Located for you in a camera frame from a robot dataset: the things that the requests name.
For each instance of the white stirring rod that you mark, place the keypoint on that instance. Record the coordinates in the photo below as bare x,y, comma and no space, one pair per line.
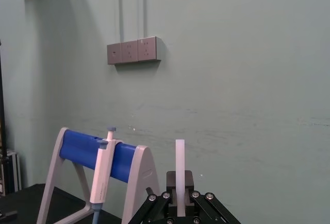
180,162

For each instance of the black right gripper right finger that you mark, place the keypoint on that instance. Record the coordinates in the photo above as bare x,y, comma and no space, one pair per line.
189,182

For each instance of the silver edged equipment case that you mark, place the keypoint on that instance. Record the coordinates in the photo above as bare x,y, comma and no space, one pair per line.
13,172

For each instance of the black table cloth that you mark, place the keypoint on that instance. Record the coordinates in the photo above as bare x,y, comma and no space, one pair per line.
28,206

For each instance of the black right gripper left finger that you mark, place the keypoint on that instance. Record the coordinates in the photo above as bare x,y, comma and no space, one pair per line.
171,182

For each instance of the white wall conduit pipe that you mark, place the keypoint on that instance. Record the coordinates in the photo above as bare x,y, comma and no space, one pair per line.
144,7
121,7

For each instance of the black upright post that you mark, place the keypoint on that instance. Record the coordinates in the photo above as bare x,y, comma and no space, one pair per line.
2,121

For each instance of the white pipette blue plunger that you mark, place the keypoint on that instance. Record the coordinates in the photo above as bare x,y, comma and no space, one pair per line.
102,167

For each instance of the grey pipette stand blue bar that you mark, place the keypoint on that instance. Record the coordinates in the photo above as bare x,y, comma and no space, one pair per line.
144,167

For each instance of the grey wall socket box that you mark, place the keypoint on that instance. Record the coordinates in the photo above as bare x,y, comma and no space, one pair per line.
134,50

